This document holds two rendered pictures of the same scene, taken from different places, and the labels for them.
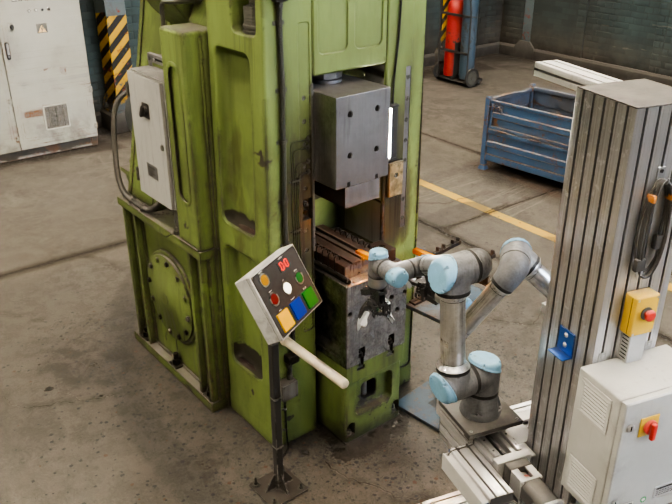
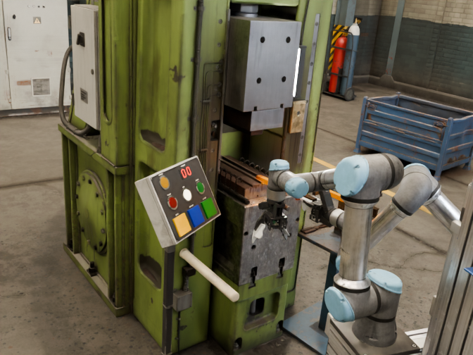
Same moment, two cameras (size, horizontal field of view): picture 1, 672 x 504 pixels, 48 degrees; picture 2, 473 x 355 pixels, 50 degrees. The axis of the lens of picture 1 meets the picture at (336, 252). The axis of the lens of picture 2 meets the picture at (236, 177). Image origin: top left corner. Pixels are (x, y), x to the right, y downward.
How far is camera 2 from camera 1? 1.01 m
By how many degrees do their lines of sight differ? 5
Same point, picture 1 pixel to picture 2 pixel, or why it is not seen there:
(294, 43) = not seen: outside the picture
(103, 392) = (24, 291)
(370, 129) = (279, 59)
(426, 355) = (309, 285)
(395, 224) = (293, 160)
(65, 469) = not seen: outside the picture
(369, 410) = (256, 327)
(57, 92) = (43, 69)
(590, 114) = not seen: outside the picture
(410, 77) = (318, 25)
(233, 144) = (153, 67)
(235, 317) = (143, 231)
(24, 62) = (20, 44)
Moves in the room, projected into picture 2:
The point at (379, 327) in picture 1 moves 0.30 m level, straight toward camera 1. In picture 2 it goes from (272, 250) to (269, 281)
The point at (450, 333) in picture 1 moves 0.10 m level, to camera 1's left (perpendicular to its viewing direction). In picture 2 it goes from (353, 243) to (320, 240)
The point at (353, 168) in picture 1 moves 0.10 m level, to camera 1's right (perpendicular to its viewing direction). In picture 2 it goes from (261, 94) to (282, 95)
